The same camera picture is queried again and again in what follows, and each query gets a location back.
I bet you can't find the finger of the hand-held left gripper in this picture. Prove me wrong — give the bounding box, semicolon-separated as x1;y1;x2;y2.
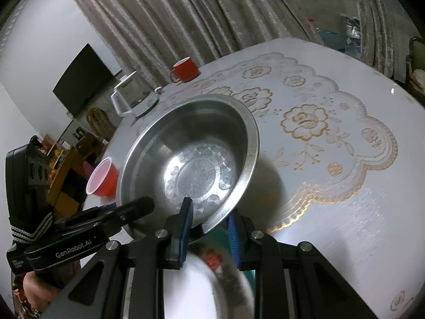
106;197;155;230
54;207;117;230

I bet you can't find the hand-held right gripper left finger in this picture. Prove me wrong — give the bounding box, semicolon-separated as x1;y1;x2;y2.
40;197;200;319

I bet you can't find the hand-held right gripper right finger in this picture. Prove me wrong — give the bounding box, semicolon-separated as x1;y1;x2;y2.
227;212;377;319

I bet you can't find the teal plastic plate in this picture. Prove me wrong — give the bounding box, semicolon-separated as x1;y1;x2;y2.
244;269;257;295

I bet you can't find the red plastic bowl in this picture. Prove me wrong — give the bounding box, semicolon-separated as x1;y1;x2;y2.
86;158;119;197

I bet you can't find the large white floral plate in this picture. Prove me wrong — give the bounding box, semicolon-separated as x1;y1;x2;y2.
163;239;254;319

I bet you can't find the stainless steel bowl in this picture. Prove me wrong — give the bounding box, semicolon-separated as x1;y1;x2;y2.
118;94;260;241

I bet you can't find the person's left hand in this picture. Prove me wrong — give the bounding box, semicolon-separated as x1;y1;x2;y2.
24;272;61;310

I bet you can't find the wooden cabinet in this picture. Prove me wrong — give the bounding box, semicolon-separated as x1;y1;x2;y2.
33;135;87;213

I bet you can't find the carved wooden chair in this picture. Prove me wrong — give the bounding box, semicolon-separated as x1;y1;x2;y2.
86;106;115;142

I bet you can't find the white electric kettle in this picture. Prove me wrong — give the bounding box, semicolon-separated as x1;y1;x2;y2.
110;71;163;117

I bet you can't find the red mug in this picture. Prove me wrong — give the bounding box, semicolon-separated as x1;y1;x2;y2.
169;57;200;84

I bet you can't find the beige curtain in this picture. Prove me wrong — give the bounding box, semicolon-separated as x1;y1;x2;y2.
66;0;322;87

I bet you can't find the round-backed wooden chair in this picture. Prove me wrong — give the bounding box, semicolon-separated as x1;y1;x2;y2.
405;36;425;107

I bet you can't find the grey patterned curtain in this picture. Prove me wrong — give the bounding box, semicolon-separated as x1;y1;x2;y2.
343;0;425;83

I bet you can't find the black wall television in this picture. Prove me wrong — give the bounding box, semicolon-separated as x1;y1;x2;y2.
52;43;113;115

